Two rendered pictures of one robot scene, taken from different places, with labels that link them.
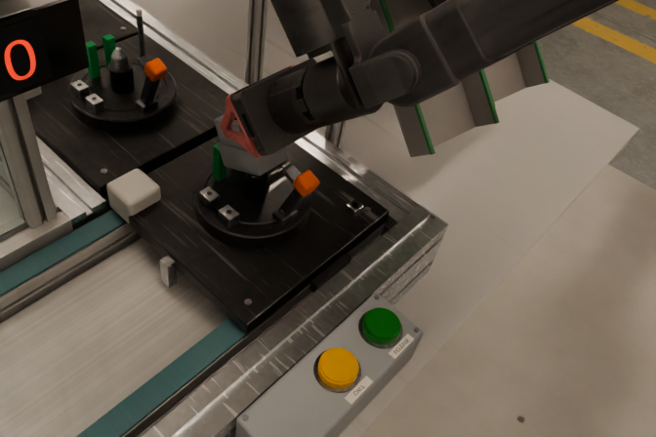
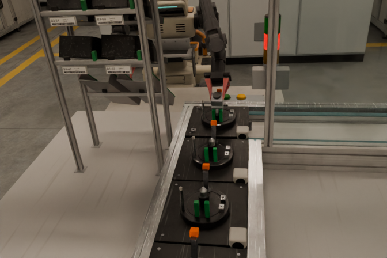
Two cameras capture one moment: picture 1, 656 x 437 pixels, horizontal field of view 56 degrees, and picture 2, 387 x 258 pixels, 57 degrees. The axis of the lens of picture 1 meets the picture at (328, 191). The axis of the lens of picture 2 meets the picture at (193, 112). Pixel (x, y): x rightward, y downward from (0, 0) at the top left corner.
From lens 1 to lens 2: 1.63 m
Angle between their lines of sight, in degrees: 85
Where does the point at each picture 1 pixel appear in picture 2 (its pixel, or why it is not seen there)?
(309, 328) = (237, 103)
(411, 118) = (170, 95)
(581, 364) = (187, 98)
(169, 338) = (260, 125)
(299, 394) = (251, 98)
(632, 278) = not seen: hidden behind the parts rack
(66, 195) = (257, 144)
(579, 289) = not seen: hidden behind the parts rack
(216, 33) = (110, 215)
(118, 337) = not seen: hidden behind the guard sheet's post
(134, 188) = (243, 128)
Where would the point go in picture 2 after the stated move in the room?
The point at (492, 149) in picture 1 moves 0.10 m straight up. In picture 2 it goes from (120, 127) to (117, 108)
